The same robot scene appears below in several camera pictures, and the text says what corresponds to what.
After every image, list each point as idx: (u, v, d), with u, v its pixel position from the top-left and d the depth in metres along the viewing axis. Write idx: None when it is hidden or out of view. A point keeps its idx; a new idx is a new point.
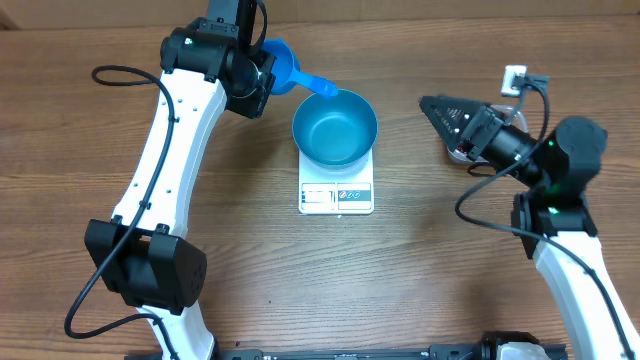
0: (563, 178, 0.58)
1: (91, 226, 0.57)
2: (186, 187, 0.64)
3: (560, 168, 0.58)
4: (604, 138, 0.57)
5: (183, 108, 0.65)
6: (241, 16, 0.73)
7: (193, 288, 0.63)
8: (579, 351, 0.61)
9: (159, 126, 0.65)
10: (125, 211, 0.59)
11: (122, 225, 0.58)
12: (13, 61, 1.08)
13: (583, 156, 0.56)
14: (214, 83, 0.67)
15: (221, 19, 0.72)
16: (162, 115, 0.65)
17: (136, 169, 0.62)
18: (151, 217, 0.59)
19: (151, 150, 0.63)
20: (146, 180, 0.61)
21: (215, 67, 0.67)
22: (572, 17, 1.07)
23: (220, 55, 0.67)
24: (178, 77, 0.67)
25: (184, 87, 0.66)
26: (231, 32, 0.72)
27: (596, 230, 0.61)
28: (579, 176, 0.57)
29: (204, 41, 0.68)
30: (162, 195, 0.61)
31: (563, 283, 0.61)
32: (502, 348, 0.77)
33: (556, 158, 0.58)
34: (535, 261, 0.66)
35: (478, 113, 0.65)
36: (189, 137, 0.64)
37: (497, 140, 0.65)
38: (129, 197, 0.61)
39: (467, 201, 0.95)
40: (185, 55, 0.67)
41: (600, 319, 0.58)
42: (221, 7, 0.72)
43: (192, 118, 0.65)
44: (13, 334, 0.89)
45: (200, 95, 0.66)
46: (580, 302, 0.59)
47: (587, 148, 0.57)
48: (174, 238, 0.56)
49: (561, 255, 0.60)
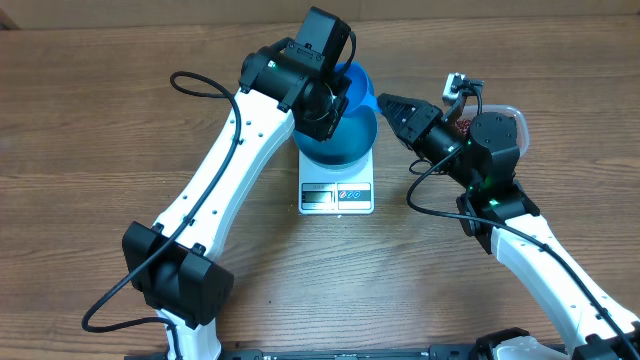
0: (488, 169, 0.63)
1: (133, 228, 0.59)
2: (232, 210, 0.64)
3: (483, 160, 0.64)
4: (514, 128, 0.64)
5: (249, 132, 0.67)
6: (330, 46, 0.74)
7: (214, 308, 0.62)
8: (561, 330, 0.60)
9: (222, 142, 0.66)
10: (168, 220, 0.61)
11: (161, 235, 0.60)
12: (12, 60, 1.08)
13: (500, 146, 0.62)
14: (285, 113, 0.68)
15: (309, 45, 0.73)
16: (228, 133, 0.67)
17: (189, 183, 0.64)
18: (191, 234, 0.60)
19: (207, 167, 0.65)
20: (196, 196, 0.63)
21: (291, 96, 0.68)
22: (571, 17, 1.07)
23: (299, 84, 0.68)
24: (252, 98, 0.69)
25: (253, 110, 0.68)
26: (317, 60, 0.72)
27: (538, 209, 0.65)
28: (503, 164, 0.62)
29: (287, 67, 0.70)
30: (207, 215, 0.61)
31: (526, 268, 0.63)
32: (497, 351, 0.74)
33: (479, 154, 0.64)
34: (497, 257, 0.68)
35: (422, 106, 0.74)
36: (246, 164, 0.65)
37: (431, 135, 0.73)
38: (175, 208, 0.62)
39: (418, 191, 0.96)
40: (265, 78, 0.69)
41: (568, 290, 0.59)
42: (313, 34, 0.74)
43: (254, 143, 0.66)
44: (13, 334, 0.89)
45: (268, 122, 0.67)
46: (547, 279, 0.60)
47: (501, 138, 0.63)
48: (207, 262, 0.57)
49: (515, 239, 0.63)
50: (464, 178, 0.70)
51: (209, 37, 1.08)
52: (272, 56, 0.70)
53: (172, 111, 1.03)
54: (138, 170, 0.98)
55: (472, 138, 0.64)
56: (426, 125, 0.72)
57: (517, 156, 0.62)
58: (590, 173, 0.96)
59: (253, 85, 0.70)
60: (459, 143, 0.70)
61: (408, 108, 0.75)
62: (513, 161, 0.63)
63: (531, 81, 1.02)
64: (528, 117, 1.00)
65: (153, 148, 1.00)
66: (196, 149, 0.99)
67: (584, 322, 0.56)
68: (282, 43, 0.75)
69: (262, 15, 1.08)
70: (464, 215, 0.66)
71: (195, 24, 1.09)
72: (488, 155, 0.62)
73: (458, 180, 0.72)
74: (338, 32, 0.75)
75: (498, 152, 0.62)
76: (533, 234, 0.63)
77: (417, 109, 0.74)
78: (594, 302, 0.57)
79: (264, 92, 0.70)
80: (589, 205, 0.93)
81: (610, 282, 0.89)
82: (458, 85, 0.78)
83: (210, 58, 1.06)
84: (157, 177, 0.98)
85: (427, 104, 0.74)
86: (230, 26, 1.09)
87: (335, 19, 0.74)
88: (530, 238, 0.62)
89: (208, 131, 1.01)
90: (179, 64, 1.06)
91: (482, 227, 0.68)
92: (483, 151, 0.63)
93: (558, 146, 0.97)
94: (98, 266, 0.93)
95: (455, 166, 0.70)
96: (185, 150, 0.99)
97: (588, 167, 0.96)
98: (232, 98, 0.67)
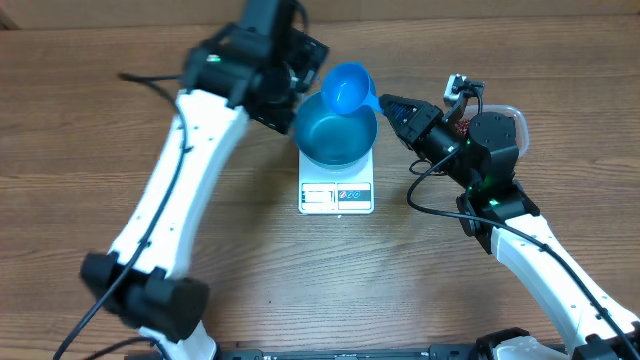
0: (488, 169, 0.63)
1: (86, 263, 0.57)
2: (191, 219, 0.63)
3: (483, 159, 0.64)
4: (513, 127, 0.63)
5: (197, 137, 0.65)
6: (276, 27, 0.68)
7: (190, 321, 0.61)
8: (561, 329, 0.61)
9: (170, 153, 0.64)
10: (124, 246, 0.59)
11: (119, 263, 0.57)
12: (12, 60, 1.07)
13: (500, 146, 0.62)
14: (234, 111, 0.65)
15: (253, 28, 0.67)
16: (174, 143, 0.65)
17: (140, 202, 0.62)
18: (150, 256, 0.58)
19: (157, 180, 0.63)
20: (150, 214, 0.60)
21: (238, 91, 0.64)
22: (571, 17, 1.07)
23: (246, 77, 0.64)
24: (197, 99, 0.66)
25: (201, 114, 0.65)
26: (263, 44, 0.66)
27: (538, 209, 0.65)
28: (503, 163, 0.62)
29: (231, 60, 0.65)
30: (164, 232, 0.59)
31: (526, 267, 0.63)
32: (497, 351, 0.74)
33: (478, 154, 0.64)
34: (496, 256, 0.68)
35: (423, 107, 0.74)
36: (198, 172, 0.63)
37: (431, 135, 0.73)
38: (130, 231, 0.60)
39: (418, 194, 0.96)
40: (208, 75, 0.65)
41: (568, 290, 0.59)
42: (255, 15, 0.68)
43: (204, 148, 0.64)
44: (13, 333, 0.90)
45: (217, 124, 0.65)
46: (546, 279, 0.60)
47: (501, 138, 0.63)
48: (169, 284, 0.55)
49: (515, 239, 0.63)
50: (463, 177, 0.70)
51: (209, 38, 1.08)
52: (214, 50, 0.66)
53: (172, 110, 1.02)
54: (138, 170, 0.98)
55: (472, 138, 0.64)
56: (426, 124, 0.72)
57: (516, 154, 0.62)
58: (590, 173, 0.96)
59: (198, 85, 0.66)
60: (459, 143, 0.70)
61: (409, 108, 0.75)
62: (512, 160, 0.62)
63: (532, 81, 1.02)
64: (528, 117, 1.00)
65: (153, 148, 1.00)
66: None
67: (584, 322, 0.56)
68: (225, 30, 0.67)
69: None
70: (464, 215, 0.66)
71: (195, 24, 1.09)
72: (487, 154, 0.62)
73: (458, 180, 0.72)
74: (283, 8, 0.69)
75: (497, 152, 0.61)
76: (533, 234, 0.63)
77: (418, 110, 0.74)
78: (594, 303, 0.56)
79: (210, 89, 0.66)
80: (589, 205, 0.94)
81: (609, 282, 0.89)
82: (458, 85, 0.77)
83: None
84: None
85: (429, 104, 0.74)
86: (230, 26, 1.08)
87: None
88: (530, 238, 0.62)
89: None
90: (179, 64, 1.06)
91: (483, 227, 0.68)
92: (481, 149, 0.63)
93: (558, 146, 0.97)
94: None
95: (454, 166, 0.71)
96: None
97: (588, 167, 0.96)
98: (176, 104, 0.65)
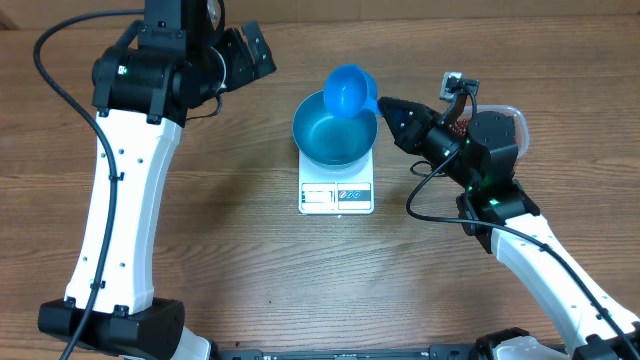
0: (488, 167, 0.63)
1: (43, 315, 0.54)
2: (143, 245, 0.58)
3: (482, 158, 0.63)
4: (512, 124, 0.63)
5: (126, 162, 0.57)
6: (189, 17, 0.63)
7: (169, 343, 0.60)
8: (561, 329, 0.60)
9: (101, 183, 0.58)
10: (78, 291, 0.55)
11: (77, 308, 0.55)
12: (12, 60, 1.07)
13: (499, 144, 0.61)
14: (159, 125, 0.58)
15: (163, 23, 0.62)
16: (104, 170, 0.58)
17: (83, 242, 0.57)
18: (106, 298, 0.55)
19: (96, 212, 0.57)
20: (95, 254, 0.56)
21: (158, 100, 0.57)
22: (571, 17, 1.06)
23: (163, 82, 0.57)
24: (118, 120, 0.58)
25: (126, 135, 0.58)
26: (178, 38, 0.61)
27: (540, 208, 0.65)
28: (501, 160, 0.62)
29: (140, 67, 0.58)
30: (114, 270, 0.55)
31: (527, 267, 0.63)
32: (497, 351, 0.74)
33: (477, 153, 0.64)
34: (497, 255, 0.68)
35: (418, 112, 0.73)
36: (137, 199, 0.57)
37: (429, 137, 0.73)
38: (80, 274, 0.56)
39: (418, 195, 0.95)
40: (119, 88, 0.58)
41: (568, 291, 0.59)
42: (161, 9, 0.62)
43: (138, 173, 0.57)
44: (14, 333, 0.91)
45: (145, 144, 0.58)
46: (547, 279, 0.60)
47: (500, 135, 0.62)
48: (134, 323, 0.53)
49: (515, 238, 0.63)
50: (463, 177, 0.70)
51: None
52: (121, 57, 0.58)
53: None
54: None
55: (471, 137, 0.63)
56: (419, 130, 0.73)
57: (515, 152, 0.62)
58: (591, 173, 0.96)
59: (111, 101, 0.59)
60: (458, 144, 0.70)
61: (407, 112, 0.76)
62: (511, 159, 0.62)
63: (532, 81, 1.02)
64: (528, 117, 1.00)
65: None
66: (196, 149, 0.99)
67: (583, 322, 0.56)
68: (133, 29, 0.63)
69: (262, 15, 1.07)
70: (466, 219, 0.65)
71: None
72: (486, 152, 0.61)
73: (458, 180, 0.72)
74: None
75: (497, 150, 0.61)
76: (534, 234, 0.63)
77: (413, 115, 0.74)
78: (594, 303, 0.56)
79: (126, 103, 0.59)
80: (589, 205, 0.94)
81: (609, 282, 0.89)
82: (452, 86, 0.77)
83: None
84: None
85: (424, 107, 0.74)
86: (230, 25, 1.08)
87: None
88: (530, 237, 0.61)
89: (208, 131, 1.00)
90: None
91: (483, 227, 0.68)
92: (481, 147, 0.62)
93: (558, 146, 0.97)
94: None
95: (454, 167, 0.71)
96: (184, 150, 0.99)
97: (588, 167, 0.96)
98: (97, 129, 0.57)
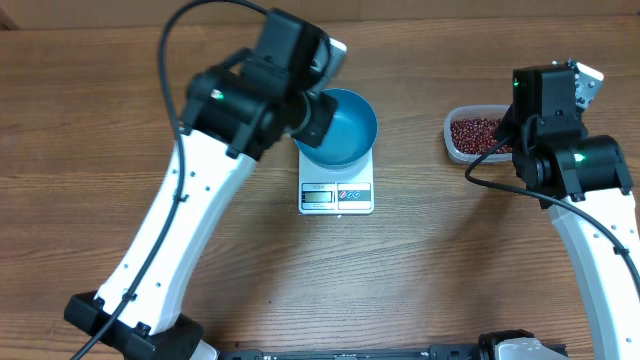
0: (541, 92, 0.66)
1: (73, 306, 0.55)
2: (184, 270, 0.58)
3: (535, 85, 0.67)
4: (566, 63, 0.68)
5: (194, 185, 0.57)
6: (297, 58, 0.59)
7: None
8: (595, 331, 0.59)
9: (164, 195, 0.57)
10: (109, 295, 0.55)
11: (104, 311, 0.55)
12: (12, 60, 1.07)
13: (552, 70, 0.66)
14: (236, 159, 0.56)
15: (269, 58, 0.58)
16: (170, 184, 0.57)
17: (131, 247, 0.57)
18: (133, 311, 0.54)
19: (151, 223, 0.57)
20: (138, 264, 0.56)
21: (242, 136, 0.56)
22: (571, 17, 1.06)
23: (253, 119, 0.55)
24: (196, 142, 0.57)
25: (202, 159, 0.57)
26: (280, 77, 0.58)
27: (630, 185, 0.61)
28: (554, 84, 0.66)
29: (236, 96, 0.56)
30: (150, 289, 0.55)
31: (585, 258, 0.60)
32: (499, 348, 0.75)
33: (531, 91, 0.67)
34: (553, 219, 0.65)
35: None
36: (192, 224, 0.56)
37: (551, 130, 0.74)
38: (116, 279, 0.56)
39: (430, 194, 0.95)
40: (210, 111, 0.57)
41: (623, 303, 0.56)
42: (274, 44, 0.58)
43: (200, 200, 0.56)
44: (13, 333, 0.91)
45: (215, 172, 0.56)
46: (606, 282, 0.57)
47: (553, 67, 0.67)
48: (150, 347, 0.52)
49: (589, 225, 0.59)
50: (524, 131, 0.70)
51: (210, 37, 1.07)
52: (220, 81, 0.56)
53: None
54: (138, 170, 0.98)
55: (520, 75, 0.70)
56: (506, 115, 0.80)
57: (567, 77, 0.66)
58: None
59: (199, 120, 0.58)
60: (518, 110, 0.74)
61: None
62: (565, 85, 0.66)
63: None
64: None
65: (153, 148, 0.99)
66: None
67: (629, 356, 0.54)
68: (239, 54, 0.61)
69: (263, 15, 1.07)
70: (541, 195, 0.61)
71: (195, 24, 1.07)
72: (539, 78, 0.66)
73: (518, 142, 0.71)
74: (307, 38, 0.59)
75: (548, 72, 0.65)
76: (612, 226, 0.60)
77: None
78: None
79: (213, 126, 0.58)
80: None
81: None
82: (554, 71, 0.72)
83: (210, 58, 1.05)
84: (157, 178, 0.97)
85: None
86: (229, 26, 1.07)
87: (302, 25, 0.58)
88: (607, 232, 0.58)
89: None
90: (180, 63, 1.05)
91: (552, 180, 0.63)
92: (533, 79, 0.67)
93: None
94: (98, 266, 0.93)
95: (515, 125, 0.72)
96: None
97: None
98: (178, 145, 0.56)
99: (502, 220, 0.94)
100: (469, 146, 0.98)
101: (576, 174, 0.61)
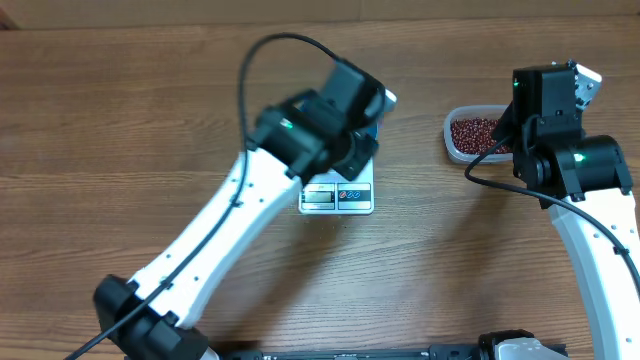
0: (541, 92, 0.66)
1: (109, 283, 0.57)
2: (218, 274, 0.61)
3: (535, 85, 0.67)
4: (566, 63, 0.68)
5: (250, 195, 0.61)
6: (355, 105, 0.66)
7: None
8: (596, 330, 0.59)
9: (218, 199, 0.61)
10: (145, 280, 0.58)
11: (137, 295, 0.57)
12: (12, 60, 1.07)
13: (552, 70, 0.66)
14: (291, 180, 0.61)
15: (332, 102, 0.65)
16: (226, 191, 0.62)
17: (176, 240, 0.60)
18: (166, 299, 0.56)
19: (201, 222, 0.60)
20: (180, 256, 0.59)
21: (300, 163, 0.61)
22: (571, 17, 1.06)
23: (312, 151, 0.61)
24: (261, 157, 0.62)
25: (263, 173, 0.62)
26: (338, 119, 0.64)
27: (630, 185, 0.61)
28: (554, 84, 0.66)
29: (302, 129, 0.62)
30: (187, 280, 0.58)
31: (585, 259, 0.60)
32: (498, 348, 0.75)
33: (531, 90, 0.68)
34: (553, 219, 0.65)
35: None
36: (240, 229, 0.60)
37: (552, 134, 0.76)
38: (155, 267, 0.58)
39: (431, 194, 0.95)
40: (277, 137, 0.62)
41: (623, 303, 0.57)
42: (339, 91, 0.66)
43: (253, 209, 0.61)
44: (13, 334, 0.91)
45: (271, 185, 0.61)
46: (606, 282, 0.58)
47: (553, 67, 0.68)
48: (177, 335, 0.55)
49: (589, 226, 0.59)
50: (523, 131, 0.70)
51: (210, 38, 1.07)
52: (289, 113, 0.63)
53: (172, 110, 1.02)
54: (139, 170, 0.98)
55: (520, 74, 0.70)
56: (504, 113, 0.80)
57: (567, 78, 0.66)
58: None
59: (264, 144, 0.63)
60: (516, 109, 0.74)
61: None
62: (564, 85, 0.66)
63: None
64: None
65: (153, 148, 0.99)
66: (196, 149, 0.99)
67: (629, 355, 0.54)
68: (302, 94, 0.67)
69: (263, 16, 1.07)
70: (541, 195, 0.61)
71: (195, 24, 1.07)
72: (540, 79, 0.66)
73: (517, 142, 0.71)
74: (369, 91, 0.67)
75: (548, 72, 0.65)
76: (612, 227, 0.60)
77: None
78: None
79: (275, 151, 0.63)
80: None
81: None
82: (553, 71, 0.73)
83: (210, 59, 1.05)
84: (157, 178, 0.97)
85: None
86: (230, 26, 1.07)
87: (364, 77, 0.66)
88: (607, 232, 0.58)
89: (209, 131, 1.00)
90: (180, 63, 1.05)
91: (552, 180, 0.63)
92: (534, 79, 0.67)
93: None
94: (99, 266, 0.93)
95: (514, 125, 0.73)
96: (185, 151, 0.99)
97: None
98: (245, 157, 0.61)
99: (502, 220, 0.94)
100: (469, 146, 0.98)
101: (576, 174, 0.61)
